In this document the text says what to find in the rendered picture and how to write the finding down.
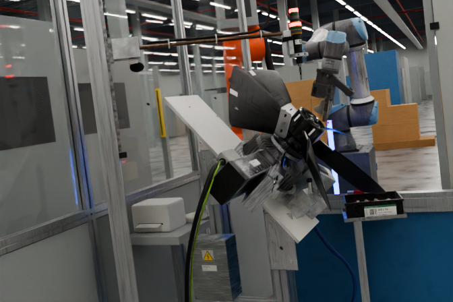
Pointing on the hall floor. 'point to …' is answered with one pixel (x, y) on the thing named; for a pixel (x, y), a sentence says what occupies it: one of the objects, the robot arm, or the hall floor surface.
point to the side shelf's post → (178, 253)
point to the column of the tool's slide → (107, 137)
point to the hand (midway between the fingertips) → (325, 118)
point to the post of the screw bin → (361, 261)
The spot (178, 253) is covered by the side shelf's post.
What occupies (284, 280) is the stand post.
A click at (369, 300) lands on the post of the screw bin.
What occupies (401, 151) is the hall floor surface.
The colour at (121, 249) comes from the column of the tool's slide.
